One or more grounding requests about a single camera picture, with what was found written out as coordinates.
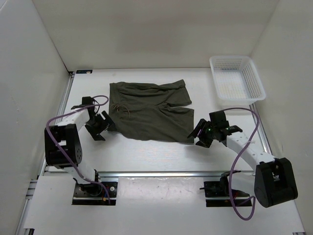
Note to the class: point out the olive green shorts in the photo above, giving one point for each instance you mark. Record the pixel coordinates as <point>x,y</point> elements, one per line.
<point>146,111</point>

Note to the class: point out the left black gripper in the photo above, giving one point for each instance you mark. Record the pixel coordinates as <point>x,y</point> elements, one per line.
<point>95,132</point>

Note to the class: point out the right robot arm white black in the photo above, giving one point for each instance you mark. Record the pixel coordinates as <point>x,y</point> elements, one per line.
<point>273,182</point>

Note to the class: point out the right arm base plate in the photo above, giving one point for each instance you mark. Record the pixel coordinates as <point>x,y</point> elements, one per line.
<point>216,197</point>

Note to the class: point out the small blue label sticker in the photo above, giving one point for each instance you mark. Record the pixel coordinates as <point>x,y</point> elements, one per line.
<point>84,71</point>

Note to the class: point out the white plastic mesh basket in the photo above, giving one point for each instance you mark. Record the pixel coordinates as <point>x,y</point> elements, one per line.
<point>236,80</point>

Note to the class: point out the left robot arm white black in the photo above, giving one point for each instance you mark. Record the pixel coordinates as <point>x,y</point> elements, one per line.
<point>63,148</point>

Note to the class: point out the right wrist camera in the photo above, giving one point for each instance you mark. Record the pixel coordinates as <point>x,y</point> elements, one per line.
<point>234,128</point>

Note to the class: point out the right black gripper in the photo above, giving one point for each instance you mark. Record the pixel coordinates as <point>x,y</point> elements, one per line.
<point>203,141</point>

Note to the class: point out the front aluminium rail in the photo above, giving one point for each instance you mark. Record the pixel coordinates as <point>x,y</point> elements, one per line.
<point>138,174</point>

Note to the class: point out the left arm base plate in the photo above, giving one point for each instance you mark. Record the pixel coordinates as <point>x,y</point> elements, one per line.
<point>95,195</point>

